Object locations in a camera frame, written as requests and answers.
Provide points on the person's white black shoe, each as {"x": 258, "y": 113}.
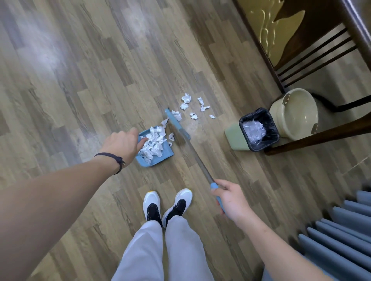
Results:
{"x": 177, "y": 206}
{"x": 152, "y": 207}

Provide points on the dark wooden chair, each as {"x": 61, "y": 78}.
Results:
{"x": 318, "y": 17}

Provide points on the crumpled clear plastic wrap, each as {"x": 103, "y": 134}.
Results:
{"x": 253, "y": 130}

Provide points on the person's left thumb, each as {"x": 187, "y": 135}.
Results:
{"x": 142, "y": 143}

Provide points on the person's right thumb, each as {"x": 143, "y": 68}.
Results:
{"x": 222, "y": 183}

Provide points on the cream plastic bucket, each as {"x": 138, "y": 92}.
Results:
{"x": 295, "y": 114}

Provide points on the green waste bin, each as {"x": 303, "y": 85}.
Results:
{"x": 236, "y": 137}

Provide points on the scattered white paper scraps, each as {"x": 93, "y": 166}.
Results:
{"x": 186, "y": 98}

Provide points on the person's left white black shoe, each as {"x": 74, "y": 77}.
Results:
{"x": 152, "y": 207}

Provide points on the person's left hand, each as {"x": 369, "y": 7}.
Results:
{"x": 120, "y": 144}

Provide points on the grey blue pleated curtain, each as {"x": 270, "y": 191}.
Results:
{"x": 342, "y": 231}

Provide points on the golden carved panel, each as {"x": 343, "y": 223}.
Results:
{"x": 287, "y": 37}

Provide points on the heap of crumpled paper scraps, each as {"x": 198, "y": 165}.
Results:
{"x": 153, "y": 141}

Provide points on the black bin liner bag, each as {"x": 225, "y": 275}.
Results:
{"x": 272, "y": 127}

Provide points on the person's right forearm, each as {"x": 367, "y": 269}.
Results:
{"x": 278, "y": 251}

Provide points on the light grey trousers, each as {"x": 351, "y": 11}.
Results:
{"x": 176, "y": 251}

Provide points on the person's left forearm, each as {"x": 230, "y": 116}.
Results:
{"x": 49, "y": 208}

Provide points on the person's right hand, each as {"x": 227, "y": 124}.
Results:
{"x": 237, "y": 202}

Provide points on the blue plastic dustpan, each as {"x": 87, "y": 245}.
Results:
{"x": 162, "y": 157}

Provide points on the black wrist band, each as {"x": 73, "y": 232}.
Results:
{"x": 117, "y": 159}

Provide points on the person's right white black shoe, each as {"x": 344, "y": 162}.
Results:
{"x": 177, "y": 206}

